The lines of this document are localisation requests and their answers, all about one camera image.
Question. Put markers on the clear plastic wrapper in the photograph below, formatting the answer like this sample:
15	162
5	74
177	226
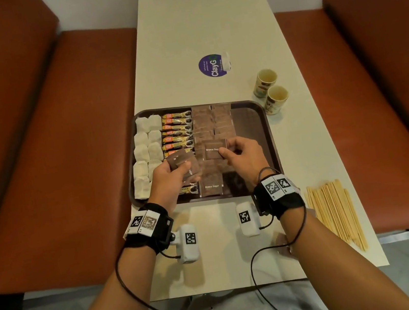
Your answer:
284	246

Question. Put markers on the dark brown serving tray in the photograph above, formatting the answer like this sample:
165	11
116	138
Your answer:
254	129

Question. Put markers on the person's left thumb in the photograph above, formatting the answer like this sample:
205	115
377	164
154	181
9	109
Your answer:
166	165

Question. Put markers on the single brown sugar packet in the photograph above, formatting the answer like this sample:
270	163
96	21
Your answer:
209	150
180	158
192	170

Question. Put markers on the orange upholstered bench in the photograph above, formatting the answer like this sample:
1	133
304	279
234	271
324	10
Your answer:
44	147
374	102

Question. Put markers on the person's left forearm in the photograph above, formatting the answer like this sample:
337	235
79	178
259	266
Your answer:
108	303

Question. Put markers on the pile of white tea bags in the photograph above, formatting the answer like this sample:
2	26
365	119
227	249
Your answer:
144	151

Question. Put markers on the person's grey trousers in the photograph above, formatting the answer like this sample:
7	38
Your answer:
290	305

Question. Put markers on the pile of brown sugar sachets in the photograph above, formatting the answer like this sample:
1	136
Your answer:
209	125

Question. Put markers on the printed paper cup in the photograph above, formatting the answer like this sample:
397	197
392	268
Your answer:
264	83
276	99

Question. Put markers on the pile of wooden stirrers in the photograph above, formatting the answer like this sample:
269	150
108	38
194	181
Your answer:
337	213

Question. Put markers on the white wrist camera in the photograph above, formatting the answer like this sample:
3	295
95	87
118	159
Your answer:
248	219
186	242

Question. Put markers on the person's left hand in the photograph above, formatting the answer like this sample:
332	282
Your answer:
164	184

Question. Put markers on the person's right hand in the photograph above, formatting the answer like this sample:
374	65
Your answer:
248	163

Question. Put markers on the person's right forearm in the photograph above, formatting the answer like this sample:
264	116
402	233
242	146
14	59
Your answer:
346	266

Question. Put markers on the row of coffee stick sachets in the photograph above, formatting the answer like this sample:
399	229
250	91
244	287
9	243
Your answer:
176	132

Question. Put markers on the person's right thumb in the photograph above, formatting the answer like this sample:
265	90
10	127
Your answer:
225	152

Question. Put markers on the round purple sticker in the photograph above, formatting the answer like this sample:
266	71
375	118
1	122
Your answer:
210	66

